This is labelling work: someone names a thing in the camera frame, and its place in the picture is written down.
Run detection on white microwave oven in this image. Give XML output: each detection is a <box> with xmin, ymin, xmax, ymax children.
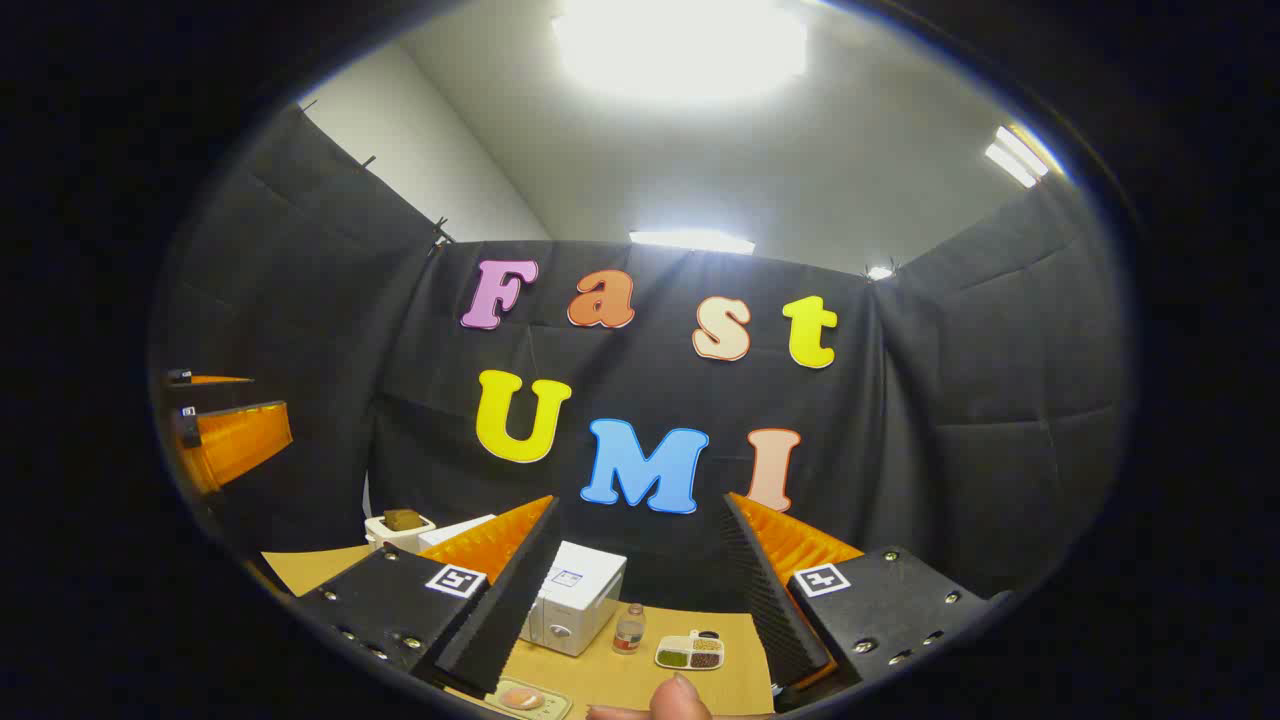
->
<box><xmin>418</xmin><ymin>513</ymin><xmax>628</xmax><ymax>658</ymax></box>

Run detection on white toaster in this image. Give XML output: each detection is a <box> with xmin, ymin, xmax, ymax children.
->
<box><xmin>364</xmin><ymin>510</ymin><xmax>437</xmax><ymax>554</ymax></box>

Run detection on twin tube ceiling light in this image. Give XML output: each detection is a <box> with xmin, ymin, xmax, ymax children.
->
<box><xmin>984</xmin><ymin>125</ymin><xmax>1053</xmax><ymax>190</ymax></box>

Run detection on black backdrop cloth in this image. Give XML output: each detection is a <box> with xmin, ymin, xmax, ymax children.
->
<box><xmin>150</xmin><ymin>105</ymin><xmax>1136</xmax><ymax>613</ymax></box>

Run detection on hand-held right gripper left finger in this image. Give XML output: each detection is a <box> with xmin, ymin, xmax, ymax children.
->
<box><xmin>290</xmin><ymin>495</ymin><xmax>561</xmax><ymax>699</ymax></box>

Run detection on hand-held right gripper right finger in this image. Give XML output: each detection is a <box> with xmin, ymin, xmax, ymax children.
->
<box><xmin>722</xmin><ymin>492</ymin><xmax>1016</xmax><ymax>701</ymax></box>

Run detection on white divided dish of beans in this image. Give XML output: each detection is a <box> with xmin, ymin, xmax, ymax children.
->
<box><xmin>655</xmin><ymin>630</ymin><xmax>726</xmax><ymax>671</ymax></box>

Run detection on beige square plate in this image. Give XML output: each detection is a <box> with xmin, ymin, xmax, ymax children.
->
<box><xmin>485</xmin><ymin>677</ymin><xmax>573</xmax><ymax>720</ymax></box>

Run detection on ceiling light panel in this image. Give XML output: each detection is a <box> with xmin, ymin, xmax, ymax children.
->
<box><xmin>553</xmin><ymin>0</ymin><xmax>809</xmax><ymax>103</ymax></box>
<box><xmin>629</xmin><ymin>230</ymin><xmax>757</xmax><ymax>256</ymax></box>

